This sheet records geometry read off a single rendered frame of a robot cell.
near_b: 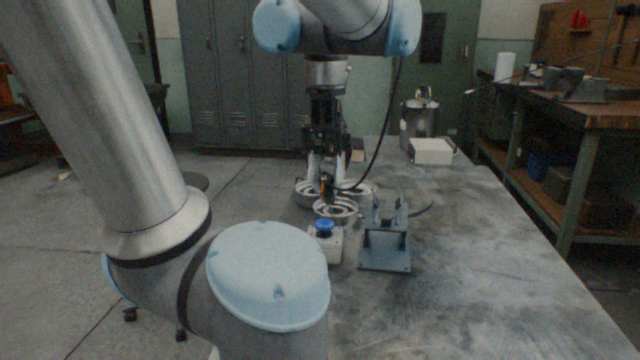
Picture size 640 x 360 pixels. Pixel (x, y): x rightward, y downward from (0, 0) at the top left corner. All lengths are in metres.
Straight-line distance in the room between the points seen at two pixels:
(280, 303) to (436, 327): 0.36
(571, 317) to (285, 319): 0.52
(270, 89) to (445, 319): 3.24
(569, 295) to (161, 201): 0.67
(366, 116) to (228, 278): 3.85
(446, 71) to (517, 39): 0.80
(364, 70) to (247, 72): 1.17
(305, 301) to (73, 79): 0.26
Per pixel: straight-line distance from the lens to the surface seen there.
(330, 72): 0.66
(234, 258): 0.37
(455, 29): 3.78
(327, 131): 0.66
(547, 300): 0.78
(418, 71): 3.76
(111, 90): 0.36
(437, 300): 0.71
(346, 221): 0.87
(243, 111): 3.83
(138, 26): 4.72
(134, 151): 0.38
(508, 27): 4.25
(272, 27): 0.56
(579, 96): 2.42
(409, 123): 1.85
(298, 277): 0.36
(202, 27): 3.88
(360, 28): 0.46
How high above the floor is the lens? 1.23
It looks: 22 degrees down
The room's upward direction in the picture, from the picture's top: straight up
